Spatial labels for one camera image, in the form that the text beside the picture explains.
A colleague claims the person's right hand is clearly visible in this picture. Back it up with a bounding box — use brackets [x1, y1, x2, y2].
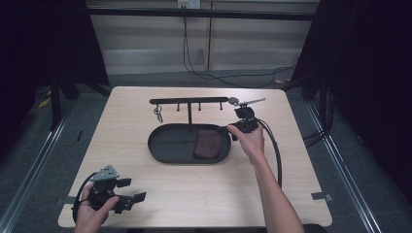
[226, 123, 266, 167]

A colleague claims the silver carabiner keychain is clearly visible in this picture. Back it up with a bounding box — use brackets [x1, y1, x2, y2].
[153, 103, 164, 124]

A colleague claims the black horizontal bar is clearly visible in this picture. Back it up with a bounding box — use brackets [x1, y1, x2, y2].
[86, 7, 321, 22]

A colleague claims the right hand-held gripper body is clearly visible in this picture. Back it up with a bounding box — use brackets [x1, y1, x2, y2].
[230, 97, 267, 134]

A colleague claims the dark curtain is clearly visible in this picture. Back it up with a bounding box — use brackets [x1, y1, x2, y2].
[281, 0, 412, 198]
[0, 0, 110, 159]

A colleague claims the metal floor rail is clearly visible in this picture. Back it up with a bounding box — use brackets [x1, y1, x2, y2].
[304, 100, 385, 233]
[0, 98, 76, 233]

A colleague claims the right hand-held gripper cable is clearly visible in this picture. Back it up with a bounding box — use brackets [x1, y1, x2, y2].
[257, 118, 284, 189]

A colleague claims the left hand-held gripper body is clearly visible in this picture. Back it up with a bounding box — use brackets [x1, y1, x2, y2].
[88, 164, 135, 215]

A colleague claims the yellow tape piece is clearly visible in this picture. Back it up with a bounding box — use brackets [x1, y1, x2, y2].
[37, 96, 52, 109]

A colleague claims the black cable along wall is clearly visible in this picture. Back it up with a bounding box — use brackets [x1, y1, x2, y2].
[182, 17, 297, 89]

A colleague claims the bundle of black floor cables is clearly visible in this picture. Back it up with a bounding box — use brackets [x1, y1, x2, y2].
[301, 86, 336, 150]

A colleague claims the white wall socket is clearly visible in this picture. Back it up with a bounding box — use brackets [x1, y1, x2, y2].
[177, 0, 202, 10]

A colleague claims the left hand-held gripper cable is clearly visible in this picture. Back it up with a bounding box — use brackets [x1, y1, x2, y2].
[71, 172, 99, 225]

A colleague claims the hand-held gripper cable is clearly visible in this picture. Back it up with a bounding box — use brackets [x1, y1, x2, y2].
[71, 172, 99, 225]
[257, 118, 284, 189]

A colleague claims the brown zip pouch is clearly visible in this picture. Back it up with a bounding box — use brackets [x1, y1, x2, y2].
[192, 128, 223, 160]

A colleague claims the person's left hand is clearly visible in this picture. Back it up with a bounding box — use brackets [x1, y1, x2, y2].
[75, 183, 120, 233]

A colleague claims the black key rack with tray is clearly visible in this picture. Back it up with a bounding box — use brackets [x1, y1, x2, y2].
[147, 96, 241, 165]

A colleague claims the black metal stand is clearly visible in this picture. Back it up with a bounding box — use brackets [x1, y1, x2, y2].
[50, 72, 63, 132]

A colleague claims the grey tape strip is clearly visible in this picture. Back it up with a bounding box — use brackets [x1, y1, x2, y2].
[54, 195, 78, 206]
[310, 191, 333, 202]

